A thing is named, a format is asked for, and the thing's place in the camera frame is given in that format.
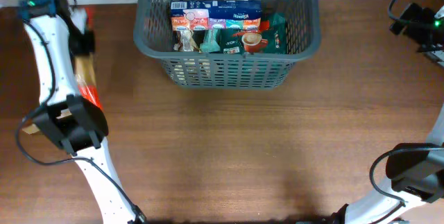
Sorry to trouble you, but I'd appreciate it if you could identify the grey plastic basket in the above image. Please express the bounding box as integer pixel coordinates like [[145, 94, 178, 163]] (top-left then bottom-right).
[[133, 0, 321, 89]]

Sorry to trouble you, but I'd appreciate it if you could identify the light blue wipes packet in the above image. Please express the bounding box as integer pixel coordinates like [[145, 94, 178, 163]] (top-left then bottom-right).
[[200, 28, 221, 53]]

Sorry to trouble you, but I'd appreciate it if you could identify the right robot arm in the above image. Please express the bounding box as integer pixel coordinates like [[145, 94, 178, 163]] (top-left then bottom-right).
[[320, 3, 443, 223]]

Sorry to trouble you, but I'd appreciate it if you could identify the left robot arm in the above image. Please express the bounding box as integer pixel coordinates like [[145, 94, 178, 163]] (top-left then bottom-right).
[[18, 0, 147, 223]]

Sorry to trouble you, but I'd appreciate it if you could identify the green coffee bag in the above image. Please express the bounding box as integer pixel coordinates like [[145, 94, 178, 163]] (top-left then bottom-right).
[[218, 12, 287, 54]]

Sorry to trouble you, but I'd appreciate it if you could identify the beige brown snack wrapper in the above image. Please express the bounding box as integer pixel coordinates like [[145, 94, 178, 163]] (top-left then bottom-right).
[[171, 30, 199, 84]]

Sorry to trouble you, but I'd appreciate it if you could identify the orange pasta packet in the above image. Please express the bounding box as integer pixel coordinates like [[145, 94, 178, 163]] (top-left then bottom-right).
[[74, 7, 103, 110]]

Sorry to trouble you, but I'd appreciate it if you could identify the beige crumpled snack bag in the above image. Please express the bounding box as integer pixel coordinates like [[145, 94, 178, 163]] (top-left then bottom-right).
[[22, 109, 71, 135]]

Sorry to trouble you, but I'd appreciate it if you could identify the blue carton box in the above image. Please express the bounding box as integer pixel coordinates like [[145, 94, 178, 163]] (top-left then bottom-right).
[[170, 0, 262, 31]]

